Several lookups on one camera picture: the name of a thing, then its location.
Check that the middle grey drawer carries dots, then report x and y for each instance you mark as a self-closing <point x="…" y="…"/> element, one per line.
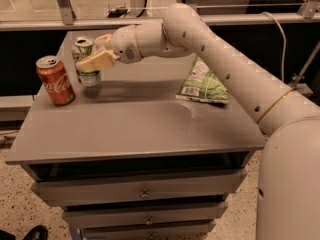
<point x="146" y="215"/>

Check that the grey drawer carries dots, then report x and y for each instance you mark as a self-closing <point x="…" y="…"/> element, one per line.
<point x="144" y="231"/>
<point x="139" y="188"/>
<point x="146" y="215"/>

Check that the grey metal railing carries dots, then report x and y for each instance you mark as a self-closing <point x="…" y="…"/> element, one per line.
<point x="23" y="15"/>

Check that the green 7up can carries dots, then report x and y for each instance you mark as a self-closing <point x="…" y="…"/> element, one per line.
<point x="82" y="47"/>

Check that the black device on floor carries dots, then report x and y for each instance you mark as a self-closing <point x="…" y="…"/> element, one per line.
<point x="118" y="12"/>

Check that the black shoe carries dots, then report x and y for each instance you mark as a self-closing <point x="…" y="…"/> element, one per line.
<point x="39" y="232"/>

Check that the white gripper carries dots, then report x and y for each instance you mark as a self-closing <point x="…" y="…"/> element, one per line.
<point x="124" y="45"/>

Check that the grey drawer cabinet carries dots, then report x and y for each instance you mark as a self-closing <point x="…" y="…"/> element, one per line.
<point x="132" y="124"/>

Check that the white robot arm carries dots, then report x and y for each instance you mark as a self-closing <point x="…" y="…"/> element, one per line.
<point x="288" y="203"/>

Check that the green chip bag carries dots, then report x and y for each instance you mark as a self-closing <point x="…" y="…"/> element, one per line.
<point x="201" y="85"/>

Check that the top grey drawer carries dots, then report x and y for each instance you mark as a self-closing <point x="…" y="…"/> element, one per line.
<point x="139" y="188"/>

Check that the bottom grey drawer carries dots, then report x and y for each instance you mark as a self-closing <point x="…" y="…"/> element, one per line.
<point x="144" y="231"/>

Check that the red coke can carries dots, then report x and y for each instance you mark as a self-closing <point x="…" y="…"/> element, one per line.
<point x="55" y="80"/>

